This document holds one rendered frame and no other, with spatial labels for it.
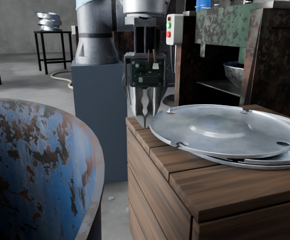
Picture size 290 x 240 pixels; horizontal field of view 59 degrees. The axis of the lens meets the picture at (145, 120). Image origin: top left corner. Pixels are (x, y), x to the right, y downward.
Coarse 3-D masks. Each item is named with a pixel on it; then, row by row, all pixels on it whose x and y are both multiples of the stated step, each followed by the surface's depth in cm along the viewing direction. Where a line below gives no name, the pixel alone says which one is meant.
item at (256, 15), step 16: (272, 0) 76; (256, 16) 78; (272, 16) 78; (288, 16) 80; (256, 32) 79; (272, 32) 80; (288, 32) 82; (256, 48) 80; (272, 48) 82; (288, 48) 85; (256, 64) 81; (272, 64) 84; (288, 64) 87; (256, 80) 83; (272, 80) 86; (288, 80) 89; (240, 96) 89; (256, 96) 85; (272, 96) 89; (288, 96) 91; (288, 112) 94
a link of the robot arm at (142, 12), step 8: (128, 0) 42; (136, 0) 41; (144, 0) 41; (152, 0) 41; (160, 0) 42; (168, 0) 44; (128, 8) 42; (136, 8) 42; (144, 8) 41; (152, 8) 42; (160, 8) 42; (128, 16) 44; (144, 16) 42; (160, 16) 44
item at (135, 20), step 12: (132, 24) 44; (144, 24) 41; (156, 24) 43; (144, 36) 44; (144, 48) 42; (132, 60) 43; (144, 60) 43; (156, 60) 43; (132, 72) 44; (144, 72) 44; (156, 72) 44; (132, 84) 44; (144, 84) 44; (156, 84) 44
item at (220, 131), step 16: (160, 112) 62; (176, 112) 63; (192, 112) 63; (208, 112) 63; (224, 112) 63; (256, 112) 62; (160, 128) 53; (176, 128) 53; (192, 128) 52; (208, 128) 51; (224, 128) 51; (240, 128) 51; (256, 128) 53; (272, 128) 53; (288, 128) 53; (192, 144) 45; (208, 144) 45; (224, 144) 45; (240, 144) 45; (256, 144) 45; (272, 144) 45
